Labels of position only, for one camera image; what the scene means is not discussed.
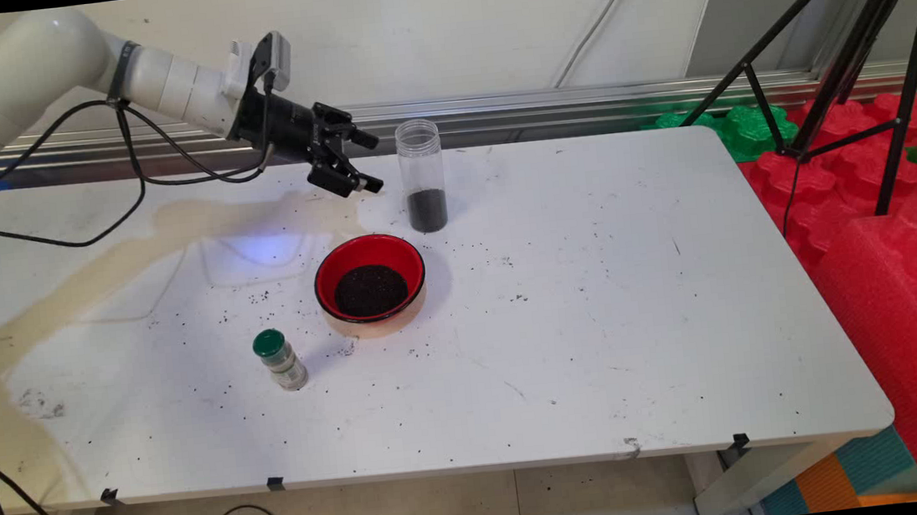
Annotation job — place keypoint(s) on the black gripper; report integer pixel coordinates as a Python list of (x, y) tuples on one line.
[(277, 123)]

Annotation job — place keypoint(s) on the clear plastic jar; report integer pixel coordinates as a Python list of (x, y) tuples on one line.
[(425, 210)]

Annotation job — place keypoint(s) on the dark grains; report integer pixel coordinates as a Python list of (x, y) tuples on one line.
[(427, 210), (371, 291)]

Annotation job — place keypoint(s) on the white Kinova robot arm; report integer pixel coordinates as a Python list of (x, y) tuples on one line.
[(28, 63)]

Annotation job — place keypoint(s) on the red bowl with black rim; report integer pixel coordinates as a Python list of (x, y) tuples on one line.
[(342, 269)]

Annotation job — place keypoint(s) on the green-capped spice bottle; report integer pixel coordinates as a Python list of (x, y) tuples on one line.
[(283, 363)]

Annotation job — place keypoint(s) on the black tape piece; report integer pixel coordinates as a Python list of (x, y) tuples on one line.
[(276, 484), (110, 495), (741, 440)]

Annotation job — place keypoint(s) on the red foam puzzle mat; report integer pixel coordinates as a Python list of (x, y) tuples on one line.
[(830, 180)]

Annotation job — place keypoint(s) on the black tripod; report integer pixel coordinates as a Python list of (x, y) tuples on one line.
[(833, 83)]

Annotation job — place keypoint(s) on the orange foam mat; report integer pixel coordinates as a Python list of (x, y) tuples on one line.
[(825, 485)]

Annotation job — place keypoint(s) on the large red foam block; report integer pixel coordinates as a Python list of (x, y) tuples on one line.
[(911, 332)]

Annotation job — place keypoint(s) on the teal foam mat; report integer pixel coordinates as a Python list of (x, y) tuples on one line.
[(882, 461)]

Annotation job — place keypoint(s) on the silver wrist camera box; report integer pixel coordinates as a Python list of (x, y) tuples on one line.
[(279, 56)]

